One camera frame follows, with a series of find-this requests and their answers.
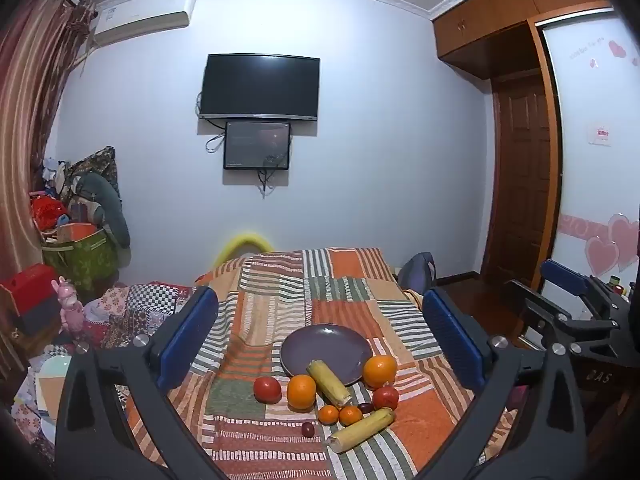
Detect black wall television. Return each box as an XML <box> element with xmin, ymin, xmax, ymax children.
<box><xmin>199</xmin><ymin>53</ymin><xmax>321</xmax><ymax>123</ymax></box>

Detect striped patchwork blanket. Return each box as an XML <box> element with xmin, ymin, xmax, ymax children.
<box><xmin>125</xmin><ymin>247</ymin><xmax>521</xmax><ymax>480</ymax></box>

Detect yellow hoop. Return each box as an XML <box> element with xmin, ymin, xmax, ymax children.
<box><xmin>214</xmin><ymin>231</ymin><xmax>274</xmax><ymax>269</ymax></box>

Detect green storage box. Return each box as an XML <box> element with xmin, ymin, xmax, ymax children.
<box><xmin>42</xmin><ymin>227</ymin><xmax>121</xmax><ymax>294</ymax></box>

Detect red bag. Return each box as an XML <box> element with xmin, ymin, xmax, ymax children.
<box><xmin>29</xmin><ymin>192</ymin><xmax>69</xmax><ymax>234</ymax></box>

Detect white air conditioner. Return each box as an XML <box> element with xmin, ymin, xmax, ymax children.
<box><xmin>92</xmin><ymin>0</ymin><xmax>196</xmax><ymax>49</ymax></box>

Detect black cable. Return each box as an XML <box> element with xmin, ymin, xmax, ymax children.
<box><xmin>256</xmin><ymin>152</ymin><xmax>282</xmax><ymax>197</ymax></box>

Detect dark patterned cushion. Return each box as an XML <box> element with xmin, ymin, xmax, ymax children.
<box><xmin>66</xmin><ymin>146</ymin><xmax>122</xmax><ymax>202</ymax></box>

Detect striped brown curtain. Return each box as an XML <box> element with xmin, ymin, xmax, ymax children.
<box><xmin>0</xmin><ymin>0</ymin><xmax>97</xmax><ymax>281</ymax></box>

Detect wooden overhead cabinets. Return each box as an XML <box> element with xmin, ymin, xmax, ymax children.
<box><xmin>432</xmin><ymin>0</ymin><xmax>617</xmax><ymax>81</ymax></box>

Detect red box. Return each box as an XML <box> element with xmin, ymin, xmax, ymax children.
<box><xmin>0</xmin><ymin>263</ymin><xmax>62</xmax><ymax>337</ymax></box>

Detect purple round plate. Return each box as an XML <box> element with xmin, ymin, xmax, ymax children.
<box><xmin>280</xmin><ymin>324</ymin><xmax>373</xmax><ymax>387</ymax></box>

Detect white wardrobe door heart stickers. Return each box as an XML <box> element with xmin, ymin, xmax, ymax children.
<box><xmin>541</xmin><ymin>6</ymin><xmax>640</xmax><ymax>306</ymax></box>

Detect large red tomato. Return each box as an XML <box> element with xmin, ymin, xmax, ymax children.
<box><xmin>253</xmin><ymin>376</ymin><xmax>282</xmax><ymax>404</ymax></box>

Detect grey blue backpack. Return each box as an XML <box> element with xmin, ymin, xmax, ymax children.
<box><xmin>396</xmin><ymin>252</ymin><xmax>439</xmax><ymax>297</ymax></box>

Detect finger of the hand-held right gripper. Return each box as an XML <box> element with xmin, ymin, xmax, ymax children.
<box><xmin>504</xmin><ymin>279</ymin><xmax>622</xmax><ymax>357</ymax></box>
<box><xmin>540</xmin><ymin>259</ymin><xmax>632</xmax><ymax>312</ymax></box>

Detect large orange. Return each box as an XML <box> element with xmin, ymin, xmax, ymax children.
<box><xmin>286</xmin><ymin>374</ymin><xmax>318</xmax><ymax>412</ymax></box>
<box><xmin>362</xmin><ymin>355</ymin><xmax>398</xmax><ymax>391</ymax></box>

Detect yellow corn cob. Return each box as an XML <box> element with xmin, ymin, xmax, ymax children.
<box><xmin>306</xmin><ymin>359</ymin><xmax>352</xmax><ymax>407</ymax></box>
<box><xmin>326</xmin><ymin>407</ymin><xmax>396</xmax><ymax>453</ymax></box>

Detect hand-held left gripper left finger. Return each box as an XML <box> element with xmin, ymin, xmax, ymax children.
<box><xmin>54</xmin><ymin>285</ymin><xmax>236</xmax><ymax>480</ymax></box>

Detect small red tomato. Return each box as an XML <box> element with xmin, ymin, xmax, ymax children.
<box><xmin>372</xmin><ymin>385</ymin><xmax>400</xmax><ymax>411</ymax></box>

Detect brown wooden door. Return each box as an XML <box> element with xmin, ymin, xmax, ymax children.
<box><xmin>491</xmin><ymin>77</ymin><xmax>557</xmax><ymax>277</ymax></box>

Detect checkered floral quilt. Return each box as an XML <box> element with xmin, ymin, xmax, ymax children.
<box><xmin>81</xmin><ymin>281</ymin><xmax>197</xmax><ymax>352</ymax></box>

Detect pink plush toy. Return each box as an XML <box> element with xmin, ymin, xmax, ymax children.
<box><xmin>53</xmin><ymin>276</ymin><xmax>87</xmax><ymax>334</ymax></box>

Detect small black wall monitor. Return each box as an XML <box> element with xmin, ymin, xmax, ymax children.
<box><xmin>223</xmin><ymin>120</ymin><xmax>292</xmax><ymax>172</ymax></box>

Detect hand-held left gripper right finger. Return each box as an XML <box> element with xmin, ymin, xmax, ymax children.
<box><xmin>415</xmin><ymin>287</ymin><xmax>588</xmax><ymax>480</ymax></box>

